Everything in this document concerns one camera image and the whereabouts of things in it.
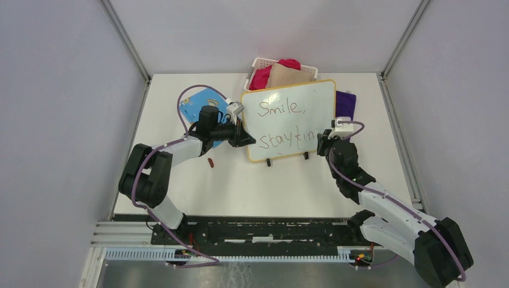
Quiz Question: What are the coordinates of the red cloth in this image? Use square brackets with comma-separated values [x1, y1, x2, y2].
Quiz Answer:
[248, 58, 301, 91]

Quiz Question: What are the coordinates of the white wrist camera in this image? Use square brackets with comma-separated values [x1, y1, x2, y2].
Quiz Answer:
[328, 116, 354, 139]
[225, 101, 244, 124]

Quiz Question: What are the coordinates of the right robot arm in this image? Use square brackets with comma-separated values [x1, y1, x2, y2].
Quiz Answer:
[317, 129, 474, 287]

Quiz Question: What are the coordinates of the white comb cable duct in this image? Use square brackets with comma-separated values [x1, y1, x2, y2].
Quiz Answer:
[104, 248, 354, 263]

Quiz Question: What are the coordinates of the yellow framed whiteboard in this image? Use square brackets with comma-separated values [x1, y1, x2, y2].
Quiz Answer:
[240, 79, 336, 162]

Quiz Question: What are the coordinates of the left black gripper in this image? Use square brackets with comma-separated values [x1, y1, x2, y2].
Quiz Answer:
[211, 117, 255, 149]

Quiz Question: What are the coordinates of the purple cloth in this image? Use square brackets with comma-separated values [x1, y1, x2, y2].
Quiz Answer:
[335, 91, 357, 120]

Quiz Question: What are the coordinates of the white plastic basket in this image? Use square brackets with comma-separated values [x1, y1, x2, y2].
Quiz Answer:
[244, 58, 318, 91]

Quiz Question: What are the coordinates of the beige cloth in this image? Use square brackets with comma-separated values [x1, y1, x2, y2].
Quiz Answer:
[266, 64, 314, 88]

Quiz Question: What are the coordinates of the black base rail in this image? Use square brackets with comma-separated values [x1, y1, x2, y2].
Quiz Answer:
[173, 215, 371, 257]

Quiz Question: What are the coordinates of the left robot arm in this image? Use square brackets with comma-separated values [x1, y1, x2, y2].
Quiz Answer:
[118, 101, 256, 245]

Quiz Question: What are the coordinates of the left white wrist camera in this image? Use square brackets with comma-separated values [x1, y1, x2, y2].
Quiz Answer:
[225, 101, 244, 124]

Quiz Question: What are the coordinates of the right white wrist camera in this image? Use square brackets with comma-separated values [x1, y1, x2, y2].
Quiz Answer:
[328, 116, 354, 139]

